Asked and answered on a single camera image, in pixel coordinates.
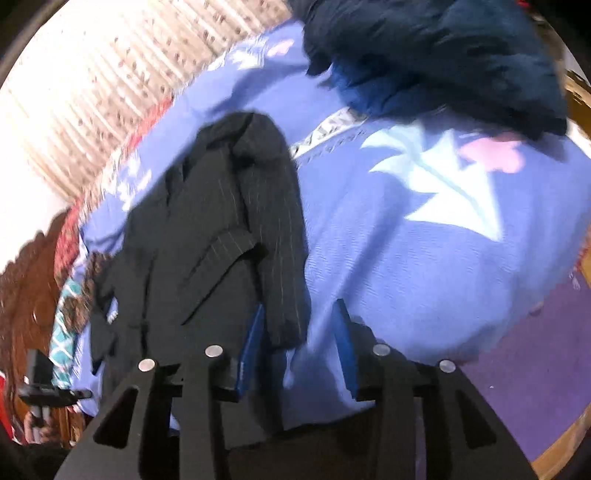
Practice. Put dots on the purple mat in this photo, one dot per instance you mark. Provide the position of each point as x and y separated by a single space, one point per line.
521 369

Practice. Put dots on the black pinstriped suit jacket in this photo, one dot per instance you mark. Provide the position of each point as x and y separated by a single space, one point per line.
217 221

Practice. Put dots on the brown patterned cloth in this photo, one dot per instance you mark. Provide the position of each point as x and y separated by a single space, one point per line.
85 286

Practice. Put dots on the person's left hand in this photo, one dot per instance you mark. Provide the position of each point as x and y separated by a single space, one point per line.
39 429

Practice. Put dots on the blue flower print blanket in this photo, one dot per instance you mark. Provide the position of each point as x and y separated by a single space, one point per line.
397 277

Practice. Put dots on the royal blue fleece cloth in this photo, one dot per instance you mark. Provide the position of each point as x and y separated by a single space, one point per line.
374 92

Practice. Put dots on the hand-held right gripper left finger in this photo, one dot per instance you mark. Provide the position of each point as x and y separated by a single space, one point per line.
251 355

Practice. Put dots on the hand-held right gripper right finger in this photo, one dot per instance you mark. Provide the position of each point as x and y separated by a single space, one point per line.
347 355

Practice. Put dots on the teal patterned cloth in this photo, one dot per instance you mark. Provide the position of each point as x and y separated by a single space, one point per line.
62 337

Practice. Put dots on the wooden bed frame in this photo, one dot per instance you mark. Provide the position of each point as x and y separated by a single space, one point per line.
565 454

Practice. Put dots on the red patterned pillow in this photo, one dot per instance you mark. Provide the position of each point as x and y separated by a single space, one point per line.
67 244

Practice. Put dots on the patterned beige curtain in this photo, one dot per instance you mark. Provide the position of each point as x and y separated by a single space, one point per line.
92 92

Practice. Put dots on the dark navy garment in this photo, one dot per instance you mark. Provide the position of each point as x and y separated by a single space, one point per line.
438 50

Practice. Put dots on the carved wooden headboard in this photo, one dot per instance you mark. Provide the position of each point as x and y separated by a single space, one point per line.
25 300

